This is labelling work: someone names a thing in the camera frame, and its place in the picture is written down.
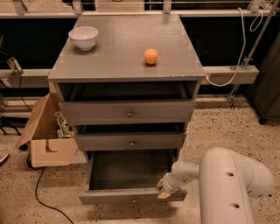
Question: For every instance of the grey drawer cabinet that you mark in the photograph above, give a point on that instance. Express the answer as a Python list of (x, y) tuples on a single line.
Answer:
[(115, 70)]

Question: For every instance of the orange fruit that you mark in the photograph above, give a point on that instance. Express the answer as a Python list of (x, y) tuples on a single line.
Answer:
[(150, 56)]

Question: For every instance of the green package in box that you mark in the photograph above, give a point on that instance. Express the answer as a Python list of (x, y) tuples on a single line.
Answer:
[(64, 130)]

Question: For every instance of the white bowl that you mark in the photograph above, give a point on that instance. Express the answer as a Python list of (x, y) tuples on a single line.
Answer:
[(84, 37)]

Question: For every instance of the grey top drawer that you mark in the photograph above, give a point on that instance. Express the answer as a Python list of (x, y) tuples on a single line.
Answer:
[(127, 112)]

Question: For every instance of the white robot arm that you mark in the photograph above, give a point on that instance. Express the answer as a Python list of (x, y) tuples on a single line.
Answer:
[(226, 181)]

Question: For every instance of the metal window rail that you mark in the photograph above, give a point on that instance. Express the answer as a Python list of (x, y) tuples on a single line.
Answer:
[(37, 78)]

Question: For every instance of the metal stand pole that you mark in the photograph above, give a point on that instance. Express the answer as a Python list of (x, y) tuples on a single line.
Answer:
[(235, 87)]

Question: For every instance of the grey drawer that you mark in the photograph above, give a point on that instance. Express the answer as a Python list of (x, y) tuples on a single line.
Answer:
[(127, 112), (126, 176), (123, 142)]

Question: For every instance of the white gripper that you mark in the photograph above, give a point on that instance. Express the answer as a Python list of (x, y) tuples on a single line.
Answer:
[(169, 183)]

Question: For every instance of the cardboard box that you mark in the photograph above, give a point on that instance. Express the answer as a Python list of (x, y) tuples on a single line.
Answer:
[(40, 135)]

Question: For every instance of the grey bottom drawer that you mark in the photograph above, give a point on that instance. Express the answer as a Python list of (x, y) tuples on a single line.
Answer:
[(126, 176)]

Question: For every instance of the dark grey side cabinet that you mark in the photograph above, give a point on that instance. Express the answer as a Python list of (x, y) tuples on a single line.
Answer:
[(264, 93)]

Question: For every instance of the grey middle drawer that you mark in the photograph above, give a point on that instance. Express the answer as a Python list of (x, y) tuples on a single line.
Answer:
[(123, 142)]

